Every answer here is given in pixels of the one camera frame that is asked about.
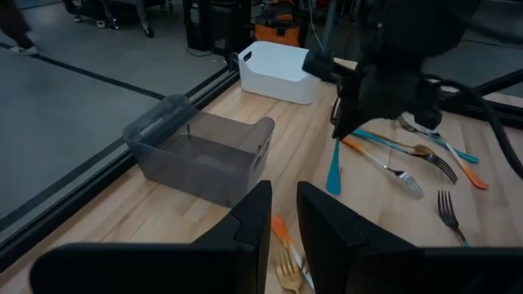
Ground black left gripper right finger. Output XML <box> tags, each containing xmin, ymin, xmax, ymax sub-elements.
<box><xmin>297</xmin><ymin>182</ymin><xmax>523</xmax><ymax>294</ymax></box>

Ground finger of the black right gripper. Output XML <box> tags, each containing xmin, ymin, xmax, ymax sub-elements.
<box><xmin>346</xmin><ymin>90</ymin><xmax>409</xmax><ymax>134</ymax></box>
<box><xmin>331</xmin><ymin>85</ymin><xmax>369</xmax><ymax>140</ymax></box>

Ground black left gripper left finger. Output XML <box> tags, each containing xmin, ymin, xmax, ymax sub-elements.
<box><xmin>29</xmin><ymin>180</ymin><xmax>274</xmax><ymax>294</ymax></box>

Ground white plastic bin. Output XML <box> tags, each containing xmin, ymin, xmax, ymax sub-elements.
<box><xmin>237</xmin><ymin>40</ymin><xmax>322</xmax><ymax>105</ymax></box>

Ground grey translucent plastic bin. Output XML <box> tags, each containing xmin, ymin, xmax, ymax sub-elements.
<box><xmin>123</xmin><ymin>93</ymin><xmax>275</xmax><ymax>208</ymax></box>

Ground orange shop vacuum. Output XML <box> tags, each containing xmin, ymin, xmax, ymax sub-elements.
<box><xmin>253</xmin><ymin>0</ymin><xmax>307</xmax><ymax>48</ymax></box>

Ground black cabinet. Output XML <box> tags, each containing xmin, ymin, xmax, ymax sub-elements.
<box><xmin>182</xmin><ymin>0</ymin><xmax>253</xmax><ymax>56</ymax></box>

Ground person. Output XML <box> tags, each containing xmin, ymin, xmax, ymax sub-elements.
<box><xmin>0</xmin><ymin>0</ymin><xmax>41</xmax><ymax>56</ymax></box>

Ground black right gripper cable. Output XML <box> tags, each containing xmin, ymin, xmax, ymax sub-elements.
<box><xmin>420</xmin><ymin>73</ymin><xmax>523</xmax><ymax>180</ymax></box>

